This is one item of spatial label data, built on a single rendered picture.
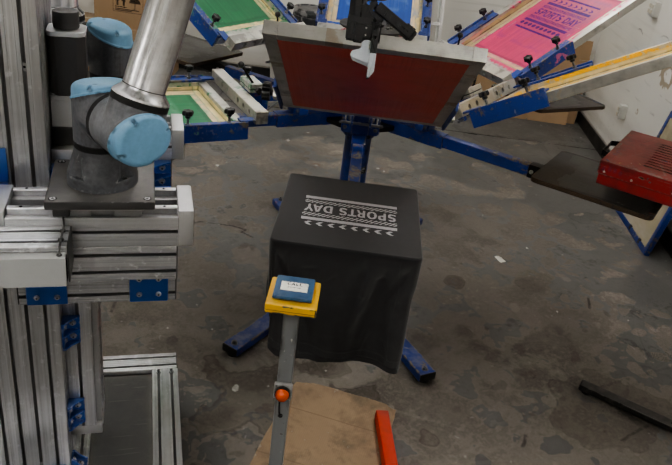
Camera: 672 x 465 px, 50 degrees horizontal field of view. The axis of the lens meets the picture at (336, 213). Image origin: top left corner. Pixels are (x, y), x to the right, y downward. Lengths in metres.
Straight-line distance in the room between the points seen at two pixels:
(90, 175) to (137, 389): 1.23
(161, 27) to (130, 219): 0.45
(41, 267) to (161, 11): 0.57
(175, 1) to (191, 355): 1.99
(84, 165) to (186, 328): 1.79
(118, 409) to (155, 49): 1.49
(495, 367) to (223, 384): 1.21
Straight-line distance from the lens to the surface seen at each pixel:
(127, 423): 2.55
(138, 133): 1.42
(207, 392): 2.97
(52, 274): 1.58
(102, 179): 1.59
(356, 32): 1.71
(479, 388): 3.20
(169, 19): 1.42
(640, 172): 2.67
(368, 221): 2.23
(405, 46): 1.89
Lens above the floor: 1.97
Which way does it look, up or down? 27 degrees down
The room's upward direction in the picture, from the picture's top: 7 degrees clockwise
